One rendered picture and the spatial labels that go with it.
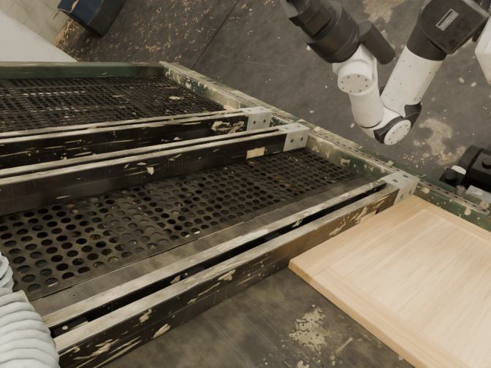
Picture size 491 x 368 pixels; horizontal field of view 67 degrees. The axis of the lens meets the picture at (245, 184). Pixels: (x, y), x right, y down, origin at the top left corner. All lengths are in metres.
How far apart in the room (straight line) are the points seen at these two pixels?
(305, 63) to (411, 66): 1.87
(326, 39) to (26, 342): 0.62
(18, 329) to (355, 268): 0.60
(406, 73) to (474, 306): 0.51
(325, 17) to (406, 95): 0.36
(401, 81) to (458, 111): 1.35
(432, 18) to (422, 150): 1.39
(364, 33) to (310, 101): 1.84
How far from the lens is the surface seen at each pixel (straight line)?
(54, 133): 1.06
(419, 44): 0.93
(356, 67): 0.77
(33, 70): 1.80
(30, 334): 0.35
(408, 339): 0.69
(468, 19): 0.89
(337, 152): 1.29
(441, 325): 0.76
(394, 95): 0.98
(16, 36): 4.23
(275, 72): 2.85
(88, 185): 0.88
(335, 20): 0.73
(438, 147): 2.22
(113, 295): 0.55
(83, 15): 4.72
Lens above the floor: 2.03
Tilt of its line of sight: 53 degrees down
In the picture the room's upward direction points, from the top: 58 degrees counter-clockwise
